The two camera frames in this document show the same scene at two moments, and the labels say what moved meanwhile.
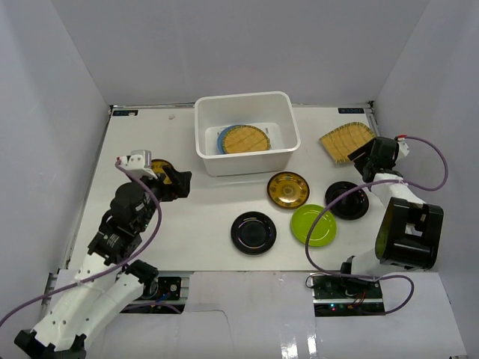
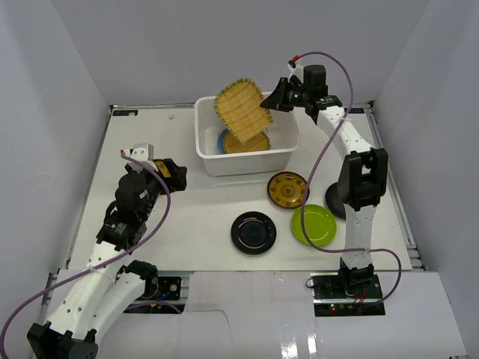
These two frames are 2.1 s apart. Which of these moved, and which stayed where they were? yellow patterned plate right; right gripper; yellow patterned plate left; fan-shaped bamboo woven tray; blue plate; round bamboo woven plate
Moved: fan-shaped bamboo woven tray; right gripper
Stayed: round bamboo woven plate; blue plate; yellow patterned plate left; yellow patterned plate right
